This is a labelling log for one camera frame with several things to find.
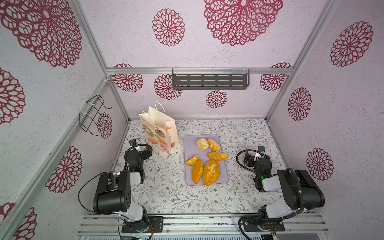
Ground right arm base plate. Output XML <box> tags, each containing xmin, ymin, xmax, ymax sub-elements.
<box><xmin>241</xmin><ymin>217</ymin><xmax>286</xmax><ymax>232</ymax></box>

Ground round pale bread bun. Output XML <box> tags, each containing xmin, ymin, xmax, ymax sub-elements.
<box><xmin>196</xmin><ymin>138</ymin><xmax>210</xmax><ymax>151</ymax></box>

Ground grey wall shelf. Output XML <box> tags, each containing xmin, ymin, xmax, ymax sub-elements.
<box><xmin>171</xmin><ymin>69</ymin><xmax>250</xmax><ymax>90</ymax></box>

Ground orange elongated bread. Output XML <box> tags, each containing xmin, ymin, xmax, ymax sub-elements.
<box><xmin>192</xmin><ymin>160</ymin><xmax>204</xmax><ymax>184</ymax></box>

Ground flaky yellow pastry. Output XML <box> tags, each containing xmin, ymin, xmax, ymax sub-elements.
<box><xmin>207</xmin><ymin>139</ymin><xmax>221</xmax><ymax>152</ymax></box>

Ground black wire wall rack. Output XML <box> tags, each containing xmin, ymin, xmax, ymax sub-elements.
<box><xmin>78</xmin><ymin>95</ymin><xmax>111</xmax><ymax>137</ymax></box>

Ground oval golden bread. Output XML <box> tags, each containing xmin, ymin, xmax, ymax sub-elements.
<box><xmin>208</xmin><ymin>152</ymin><xmax>229</xmax><ymax>162</ymax></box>

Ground small yellow croissant piece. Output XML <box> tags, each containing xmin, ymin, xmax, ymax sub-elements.
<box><xmin>186</xmin><ymin>155</ymin><xmax>199</xmax><ymax>166</ymax></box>

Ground floral table mat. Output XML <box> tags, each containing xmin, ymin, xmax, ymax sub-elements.
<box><xmin>132</xmin><ymin>120</ymin><xmax>286</xmax><ymax>214</ymax></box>

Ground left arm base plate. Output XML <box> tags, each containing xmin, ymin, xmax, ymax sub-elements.
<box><xmin>121</xmin><ymin>216</ymin><xmax>164</xmax><ymax>234</ymax></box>

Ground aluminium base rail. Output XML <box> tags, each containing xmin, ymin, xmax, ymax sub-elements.
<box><xmin>76</xmin><ymin>213</ymin><xmax>330</xmax><ymax>237</ymax></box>

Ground lavender tray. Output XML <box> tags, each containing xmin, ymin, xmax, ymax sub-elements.
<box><xmin>184</xmin><ymin>134</ymin><xmax>229</xmax><ymax>187</ymax></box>

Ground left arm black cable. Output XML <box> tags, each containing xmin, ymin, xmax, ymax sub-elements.
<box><xmin>77</xmin><ymin>171</ymin><xmax>121</xmax><ymax>214</ymax></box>

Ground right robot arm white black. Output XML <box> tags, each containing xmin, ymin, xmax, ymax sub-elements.
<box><xmin>236</xmin><ymin>146</ymin><xmax>325</xmax><ymax>221</ymax></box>

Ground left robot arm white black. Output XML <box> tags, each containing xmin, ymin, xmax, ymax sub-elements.
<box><xmin>93</xmin><ymin>143</ymin><xmax>153</xmax><ymax>225</ymax></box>

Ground large sesame bread loaf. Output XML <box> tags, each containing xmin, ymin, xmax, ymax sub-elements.
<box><xmin>203</xmin><ymin>160</ymin><xmax>221</xmax><ymax>186</ymax></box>

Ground printed paper bag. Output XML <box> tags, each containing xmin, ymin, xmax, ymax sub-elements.
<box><xmin>139</xmin><ymin>100</ymin><xmax>180</xmax><ymax>155</ymax></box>

